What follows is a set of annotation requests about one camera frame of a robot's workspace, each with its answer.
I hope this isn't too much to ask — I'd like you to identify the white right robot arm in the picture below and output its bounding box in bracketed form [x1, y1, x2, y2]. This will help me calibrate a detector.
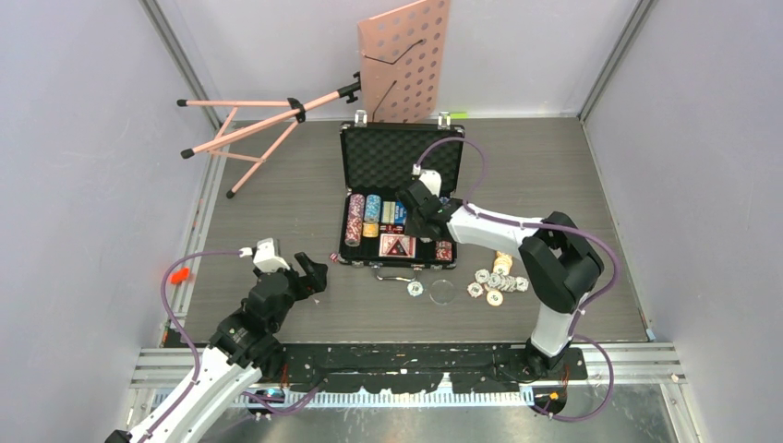
[396, 180, 605, 379]

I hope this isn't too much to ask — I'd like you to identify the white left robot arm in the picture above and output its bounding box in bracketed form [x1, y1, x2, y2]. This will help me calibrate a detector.
[106, 239, 328, 442]

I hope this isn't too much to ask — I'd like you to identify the blue Texas Hold'em card deck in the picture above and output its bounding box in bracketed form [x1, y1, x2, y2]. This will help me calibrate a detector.
[380, 201, 407, 226]

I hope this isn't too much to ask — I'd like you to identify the red chip stack right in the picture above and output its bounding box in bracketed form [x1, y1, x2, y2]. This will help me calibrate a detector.
[435, 240, 453, 262]

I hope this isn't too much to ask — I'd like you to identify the red backed card deck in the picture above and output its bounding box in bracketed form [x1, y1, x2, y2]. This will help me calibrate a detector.
[379, 233, 416, 259]

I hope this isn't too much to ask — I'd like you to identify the triangular all in button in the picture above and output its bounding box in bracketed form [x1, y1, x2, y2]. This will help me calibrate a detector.
[381, 235, 410, 257]

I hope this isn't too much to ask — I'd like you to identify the light blue chip stack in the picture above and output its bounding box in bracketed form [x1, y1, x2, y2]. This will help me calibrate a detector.
[364, 194, 383, 223]

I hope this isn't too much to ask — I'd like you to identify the dark red chip stack left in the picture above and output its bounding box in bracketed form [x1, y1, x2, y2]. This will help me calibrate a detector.
[343, 216, 363, 247]

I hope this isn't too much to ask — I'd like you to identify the yellow chip stack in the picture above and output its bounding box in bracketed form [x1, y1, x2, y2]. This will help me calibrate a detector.
[362, 222, 379, 238]

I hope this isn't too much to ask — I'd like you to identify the white 10 poker chip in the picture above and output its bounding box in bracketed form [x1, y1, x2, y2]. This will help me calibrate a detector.
[406, 281, 424, 297]

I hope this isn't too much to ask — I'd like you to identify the purple poker chip stack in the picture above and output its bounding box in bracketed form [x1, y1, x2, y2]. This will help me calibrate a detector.
[348, 193, 366, 221]

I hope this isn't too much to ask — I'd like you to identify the clear acrylic dealer disc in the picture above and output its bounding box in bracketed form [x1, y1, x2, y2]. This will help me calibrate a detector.
[428, 280, 456, 305]

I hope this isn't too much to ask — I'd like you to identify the black aluminium poker case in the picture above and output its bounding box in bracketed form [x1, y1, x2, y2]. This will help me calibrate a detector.
[337, 120, 465, 269]

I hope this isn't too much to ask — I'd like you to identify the pile of loose poker chips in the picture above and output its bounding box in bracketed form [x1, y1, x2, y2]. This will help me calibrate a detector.
[466, 251, 530, 307]

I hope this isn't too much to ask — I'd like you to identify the pink perforated music stand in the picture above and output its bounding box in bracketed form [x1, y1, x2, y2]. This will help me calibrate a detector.
[177, 1, 451, 198]

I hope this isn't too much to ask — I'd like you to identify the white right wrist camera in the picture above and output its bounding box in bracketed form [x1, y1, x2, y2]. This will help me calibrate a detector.
[418, 169, 442, 197]

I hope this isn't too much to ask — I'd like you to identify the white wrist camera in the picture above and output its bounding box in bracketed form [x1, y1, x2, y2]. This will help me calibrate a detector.
[239, 238, 291, 273]
[418, 169, 442, 197]

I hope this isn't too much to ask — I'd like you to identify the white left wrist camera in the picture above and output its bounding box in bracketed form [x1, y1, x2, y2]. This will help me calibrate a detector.
[239, 238, 291, 273]

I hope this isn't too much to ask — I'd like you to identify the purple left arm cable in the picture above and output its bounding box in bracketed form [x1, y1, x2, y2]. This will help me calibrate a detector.
[137, 247, 329, 443]

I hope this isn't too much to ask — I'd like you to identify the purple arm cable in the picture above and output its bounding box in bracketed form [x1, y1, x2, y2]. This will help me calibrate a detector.
[413, 136, 620, 425]
[137, 247, 329, 443]

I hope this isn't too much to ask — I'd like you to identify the orange clip on rail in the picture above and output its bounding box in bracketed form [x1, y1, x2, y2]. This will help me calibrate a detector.
[168, 267, 190, 285]

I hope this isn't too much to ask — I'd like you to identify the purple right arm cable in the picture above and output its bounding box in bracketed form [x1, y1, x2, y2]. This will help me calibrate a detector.
[413, 136, 620, 425]

